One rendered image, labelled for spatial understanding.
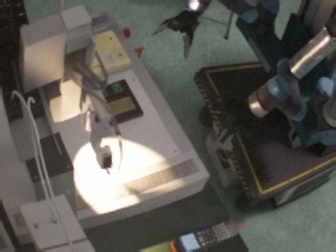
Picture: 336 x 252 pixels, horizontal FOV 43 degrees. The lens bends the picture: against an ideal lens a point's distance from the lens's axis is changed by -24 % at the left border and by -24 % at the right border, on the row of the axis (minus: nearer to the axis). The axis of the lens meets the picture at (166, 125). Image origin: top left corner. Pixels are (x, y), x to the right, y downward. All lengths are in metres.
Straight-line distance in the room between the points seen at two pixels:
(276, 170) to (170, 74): 0.88
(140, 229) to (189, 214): 0.16
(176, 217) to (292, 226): 1.12
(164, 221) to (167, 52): 1.51
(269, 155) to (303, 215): 0.52
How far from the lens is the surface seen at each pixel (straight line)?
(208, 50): 2.93
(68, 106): 1.17
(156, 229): 1.47
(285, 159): 2.25
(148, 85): 1.58
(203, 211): 1.52
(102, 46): 1.62
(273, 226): 2.45
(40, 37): 0.95
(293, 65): 1.61
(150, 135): 1.49
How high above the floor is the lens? 2.09
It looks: 55 degrees down
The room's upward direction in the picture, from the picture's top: 18 degrees clockwise
